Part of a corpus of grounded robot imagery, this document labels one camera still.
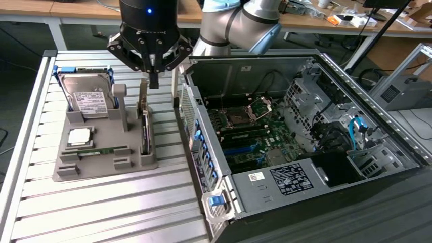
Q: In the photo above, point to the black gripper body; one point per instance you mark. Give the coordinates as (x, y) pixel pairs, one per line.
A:
(149, 25)

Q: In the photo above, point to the graphics card with metal bracket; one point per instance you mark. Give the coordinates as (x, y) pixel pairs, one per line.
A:
(146, 131)

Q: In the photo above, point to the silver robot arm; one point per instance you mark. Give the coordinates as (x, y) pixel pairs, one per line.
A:
(237, 22)

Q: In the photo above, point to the open PC case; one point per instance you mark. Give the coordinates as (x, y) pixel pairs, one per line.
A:
(217, 81)

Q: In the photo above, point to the hard disk with blue carrier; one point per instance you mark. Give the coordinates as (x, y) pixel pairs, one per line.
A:
(85, 88)

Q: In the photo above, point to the black RAM slot bank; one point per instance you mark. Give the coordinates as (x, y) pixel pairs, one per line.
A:
(233, 101)
(243, 135)

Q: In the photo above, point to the wooden desk with grey legs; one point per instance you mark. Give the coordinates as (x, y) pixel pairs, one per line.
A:
(34, 10)

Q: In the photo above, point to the CPU socket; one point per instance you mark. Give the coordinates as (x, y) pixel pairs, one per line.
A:
(239, 117)

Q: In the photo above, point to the metal socket cover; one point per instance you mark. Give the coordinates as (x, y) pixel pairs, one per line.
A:
(262, 106)

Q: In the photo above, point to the silver CPU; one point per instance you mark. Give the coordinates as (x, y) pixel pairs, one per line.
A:
(79, 136)

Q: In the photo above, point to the metal drive cage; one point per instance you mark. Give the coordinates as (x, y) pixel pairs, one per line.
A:
(303, 96)

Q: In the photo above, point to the green RAM stick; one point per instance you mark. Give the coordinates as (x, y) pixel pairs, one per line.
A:
(97, 151)

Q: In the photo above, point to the blue expansion slot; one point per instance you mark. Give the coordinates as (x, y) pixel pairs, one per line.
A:
(237, 151)

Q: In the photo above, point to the green motherboard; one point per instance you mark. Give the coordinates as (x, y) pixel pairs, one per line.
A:
(283, 131)

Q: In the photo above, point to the white cup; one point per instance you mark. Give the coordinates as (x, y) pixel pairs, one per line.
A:
(325, 3)

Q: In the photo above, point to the orange and white box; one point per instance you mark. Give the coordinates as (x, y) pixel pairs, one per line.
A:
(334, 19)

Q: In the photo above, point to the cluttered wooden desk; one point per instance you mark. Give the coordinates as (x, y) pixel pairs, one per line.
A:
(338, 29)

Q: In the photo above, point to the grey parts rack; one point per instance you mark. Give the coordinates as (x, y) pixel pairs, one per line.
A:
(98, 167)

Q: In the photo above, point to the grey chipset heat sink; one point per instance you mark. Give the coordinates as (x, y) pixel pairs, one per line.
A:
(278, 156)

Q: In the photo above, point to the white flat box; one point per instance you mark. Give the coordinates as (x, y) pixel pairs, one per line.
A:
(363, 22)

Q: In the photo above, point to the black slanted pole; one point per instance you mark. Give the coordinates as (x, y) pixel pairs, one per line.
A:
(379, 35)

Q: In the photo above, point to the black monitor with stand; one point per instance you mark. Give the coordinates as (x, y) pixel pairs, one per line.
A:
(377, 15)

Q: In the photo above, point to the blue case latch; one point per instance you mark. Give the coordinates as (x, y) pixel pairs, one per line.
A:
(217, 201)

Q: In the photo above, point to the grey power supply unit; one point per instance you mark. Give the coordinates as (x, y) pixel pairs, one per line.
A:
(263, 192)

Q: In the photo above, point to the grey computer tower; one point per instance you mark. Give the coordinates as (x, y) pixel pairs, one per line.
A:
(409, 96)

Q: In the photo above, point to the metal disk bay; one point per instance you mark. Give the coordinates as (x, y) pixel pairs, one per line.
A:
(371, 162)

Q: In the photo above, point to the brown cardboard piece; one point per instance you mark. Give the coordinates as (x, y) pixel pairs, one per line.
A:
(422, 12)

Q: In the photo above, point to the aluminium profile frame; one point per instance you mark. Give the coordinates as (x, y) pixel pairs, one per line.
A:
(419, 51)

